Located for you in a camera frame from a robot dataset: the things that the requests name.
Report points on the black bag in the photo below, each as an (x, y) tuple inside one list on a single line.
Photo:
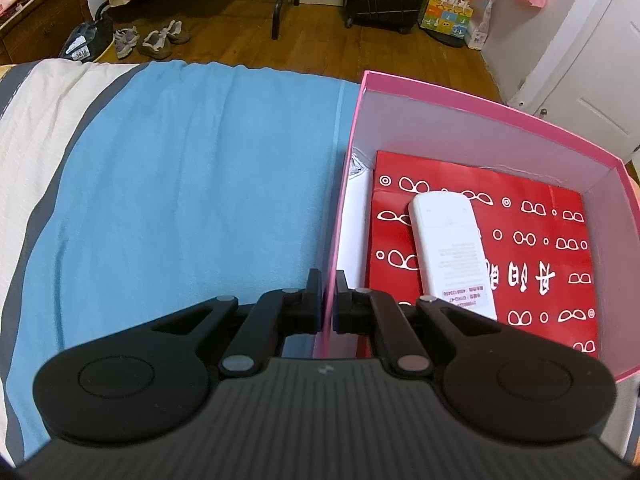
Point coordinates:
[(90, 35)]

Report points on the grey sneaker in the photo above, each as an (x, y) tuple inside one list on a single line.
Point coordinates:
[(125, 40)]

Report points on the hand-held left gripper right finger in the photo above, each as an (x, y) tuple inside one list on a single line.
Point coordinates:
[(341, 302)]

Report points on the beige shoe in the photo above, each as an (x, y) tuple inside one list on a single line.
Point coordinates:
[(179, 32), (156, 44)]

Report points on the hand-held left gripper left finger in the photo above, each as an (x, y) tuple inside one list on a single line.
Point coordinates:
[(314, 302)]

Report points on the red patterned paper bag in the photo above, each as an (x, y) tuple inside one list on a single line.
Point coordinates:
[(540, 270)]

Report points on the clear plastic bag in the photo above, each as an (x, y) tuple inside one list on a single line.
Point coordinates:
[(482, 20)]

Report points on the white door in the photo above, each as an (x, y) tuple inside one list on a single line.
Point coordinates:
[(590, 60)]

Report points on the black clothes rack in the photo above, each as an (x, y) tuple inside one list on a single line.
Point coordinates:
[(276, 15)]

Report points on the blue striped blanket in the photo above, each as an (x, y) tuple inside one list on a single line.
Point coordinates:
[(175, 185)]

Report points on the pink cardboard box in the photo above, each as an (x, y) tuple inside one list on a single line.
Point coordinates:
[(450, 125)]

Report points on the wide white remote control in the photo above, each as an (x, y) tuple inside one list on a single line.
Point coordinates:
[(445, 240)]

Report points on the colourful gift bag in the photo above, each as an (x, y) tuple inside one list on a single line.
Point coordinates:
[(445, 15)]

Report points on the wooden dresser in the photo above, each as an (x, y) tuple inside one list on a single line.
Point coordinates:
[(45, 20)]

